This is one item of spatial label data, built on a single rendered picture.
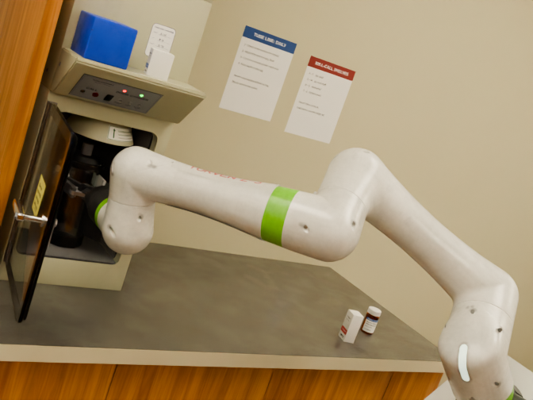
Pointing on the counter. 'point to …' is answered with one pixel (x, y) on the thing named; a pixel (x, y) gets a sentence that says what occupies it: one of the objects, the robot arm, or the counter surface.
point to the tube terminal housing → (166, 17)
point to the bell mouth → (101, 130)
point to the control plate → (95, 85)
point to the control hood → (67, 75)
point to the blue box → (103, 40)
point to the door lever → (24, 214)
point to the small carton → (159, 63)
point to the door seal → (51, 227)
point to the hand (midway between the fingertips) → (79, 177)
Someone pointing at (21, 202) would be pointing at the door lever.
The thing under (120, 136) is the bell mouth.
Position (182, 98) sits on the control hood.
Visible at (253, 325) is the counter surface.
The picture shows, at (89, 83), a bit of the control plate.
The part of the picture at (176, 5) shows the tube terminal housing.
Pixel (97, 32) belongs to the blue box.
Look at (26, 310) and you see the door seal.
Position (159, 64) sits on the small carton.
